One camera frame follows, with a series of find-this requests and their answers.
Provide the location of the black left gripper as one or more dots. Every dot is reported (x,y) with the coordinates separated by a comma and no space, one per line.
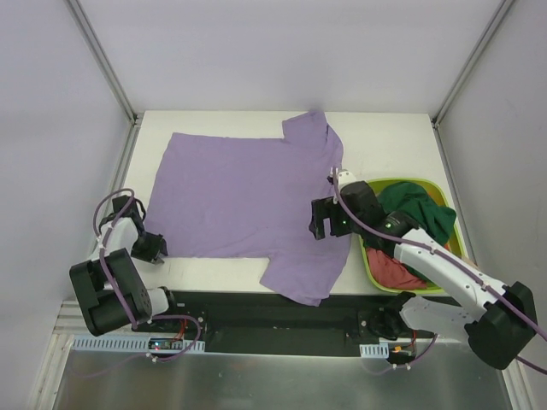
(154,248)

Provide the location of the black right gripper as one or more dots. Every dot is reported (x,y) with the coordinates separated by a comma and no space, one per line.
(322,218)

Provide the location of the purple t shirt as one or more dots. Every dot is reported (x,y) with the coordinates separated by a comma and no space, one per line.
(219,197)

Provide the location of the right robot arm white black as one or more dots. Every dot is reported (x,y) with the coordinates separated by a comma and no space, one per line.
(494,319)

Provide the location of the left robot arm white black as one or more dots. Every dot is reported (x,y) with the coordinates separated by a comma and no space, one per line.
(107,286)

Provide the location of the red pink t shirt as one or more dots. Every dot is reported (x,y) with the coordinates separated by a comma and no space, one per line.
(391,273)

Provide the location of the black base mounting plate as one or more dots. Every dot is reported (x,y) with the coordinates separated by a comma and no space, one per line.
(255,323)

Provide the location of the dark green t shirt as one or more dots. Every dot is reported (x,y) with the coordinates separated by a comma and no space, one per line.
(414,199)

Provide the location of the beige t shirt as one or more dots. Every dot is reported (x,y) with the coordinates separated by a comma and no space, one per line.
(470,262)

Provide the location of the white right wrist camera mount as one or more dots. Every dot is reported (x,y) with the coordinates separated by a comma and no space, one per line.
(341,177)

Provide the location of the aluminium front rail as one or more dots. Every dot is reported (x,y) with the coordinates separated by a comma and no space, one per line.
(70,321)

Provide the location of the left white slotted cable duct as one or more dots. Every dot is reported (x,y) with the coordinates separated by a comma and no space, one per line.
(134,344)

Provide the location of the white slotted cable duct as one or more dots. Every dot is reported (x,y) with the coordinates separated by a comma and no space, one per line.
(374,351)
(134,344)

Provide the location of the left aluminium frame post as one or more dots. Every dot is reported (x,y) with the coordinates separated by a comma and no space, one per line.
(82,21)

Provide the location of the aluminium frame post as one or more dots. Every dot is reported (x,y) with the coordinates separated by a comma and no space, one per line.
(485,39)
(82,21)

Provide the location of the right white slotted cable duct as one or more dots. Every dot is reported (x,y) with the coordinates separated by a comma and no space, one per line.
(374,351)

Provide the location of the right aluminium frame post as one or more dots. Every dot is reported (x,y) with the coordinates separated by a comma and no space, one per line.
(485,39)

